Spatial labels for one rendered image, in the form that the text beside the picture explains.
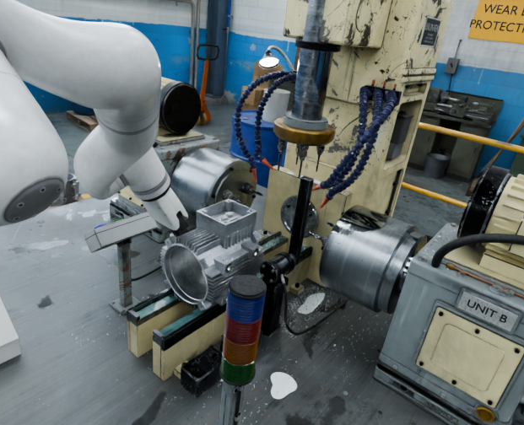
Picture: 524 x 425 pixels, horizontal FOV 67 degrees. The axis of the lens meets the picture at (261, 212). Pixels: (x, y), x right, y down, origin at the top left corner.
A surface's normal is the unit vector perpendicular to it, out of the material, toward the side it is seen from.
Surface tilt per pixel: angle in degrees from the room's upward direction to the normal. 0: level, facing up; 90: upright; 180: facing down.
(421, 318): 89
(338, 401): 0
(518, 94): 90
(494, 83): 90
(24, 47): 116
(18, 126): 48
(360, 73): 90
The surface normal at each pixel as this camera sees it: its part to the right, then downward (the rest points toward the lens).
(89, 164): -0.38, 0.33
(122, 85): 0.67, 0.65
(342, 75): -0.63, 0.27
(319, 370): 0.11, -0.89
